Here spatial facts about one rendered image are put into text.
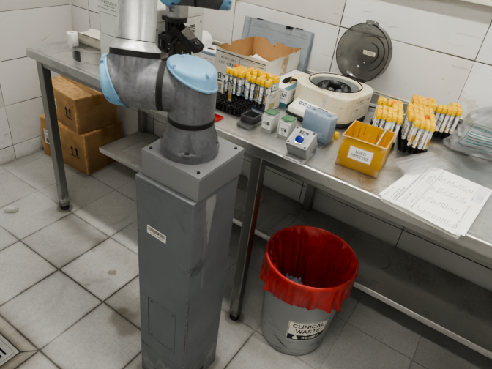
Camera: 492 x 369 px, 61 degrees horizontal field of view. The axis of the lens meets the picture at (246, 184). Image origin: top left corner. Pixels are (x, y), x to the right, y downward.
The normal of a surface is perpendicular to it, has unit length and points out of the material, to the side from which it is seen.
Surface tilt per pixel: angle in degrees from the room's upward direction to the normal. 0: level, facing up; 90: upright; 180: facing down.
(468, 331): 0
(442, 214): 1
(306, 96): 90
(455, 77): 90
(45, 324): 0
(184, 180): 90
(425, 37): 90
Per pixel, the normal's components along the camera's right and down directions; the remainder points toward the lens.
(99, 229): 0.12, -0.83
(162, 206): -0.55, 0.40
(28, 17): 0.82, 0.39
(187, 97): -0.06, 0.59
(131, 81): 0.04, 0.26
